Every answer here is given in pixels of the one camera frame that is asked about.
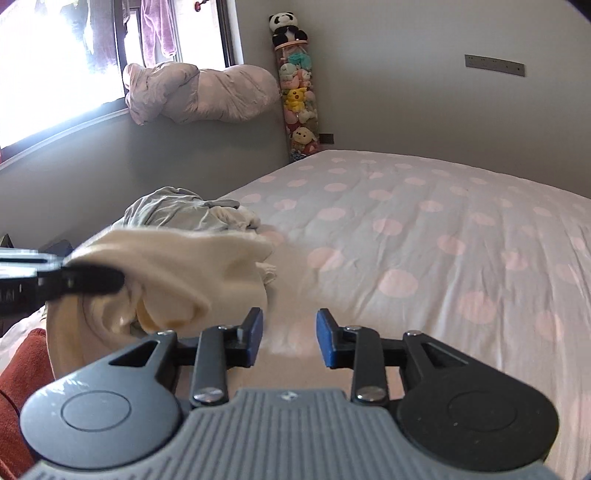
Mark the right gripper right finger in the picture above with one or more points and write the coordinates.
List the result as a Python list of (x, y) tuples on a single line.
[(452, 407)]

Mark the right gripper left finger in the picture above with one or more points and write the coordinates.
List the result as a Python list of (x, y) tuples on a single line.
[(129, 404)]

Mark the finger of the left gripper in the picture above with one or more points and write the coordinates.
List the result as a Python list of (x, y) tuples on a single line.
[(84, 279)]

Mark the cream knit sweater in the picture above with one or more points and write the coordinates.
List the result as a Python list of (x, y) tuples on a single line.
[(176, 280)]

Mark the red fleece trouser leg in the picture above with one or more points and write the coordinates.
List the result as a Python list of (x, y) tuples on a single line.
[(27, 372)]

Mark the grey crumpled garment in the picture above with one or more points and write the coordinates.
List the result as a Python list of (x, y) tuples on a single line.
[(182, 209)]

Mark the pink polka dot bed sheet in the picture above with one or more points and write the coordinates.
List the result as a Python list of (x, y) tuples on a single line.
[(494, 265)]

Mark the pink rolled duvet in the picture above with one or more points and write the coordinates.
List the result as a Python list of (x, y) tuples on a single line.
[(184, 93)]

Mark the purple hanging garment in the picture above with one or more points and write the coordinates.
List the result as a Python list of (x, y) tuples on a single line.
[(157, 30)]

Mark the plush toy storage tube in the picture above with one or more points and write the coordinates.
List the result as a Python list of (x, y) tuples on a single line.
[(300, 105)]

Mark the panda plush toy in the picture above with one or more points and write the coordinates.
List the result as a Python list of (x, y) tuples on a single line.
[(284, 29)]

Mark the window with dark frame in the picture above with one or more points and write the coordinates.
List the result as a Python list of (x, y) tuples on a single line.
[(62, 61)]

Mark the black wall socket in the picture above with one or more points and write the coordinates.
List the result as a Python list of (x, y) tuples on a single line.
[(326, 139)]

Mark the grey wall plate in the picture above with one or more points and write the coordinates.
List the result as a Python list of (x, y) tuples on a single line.
[(495, 65)]

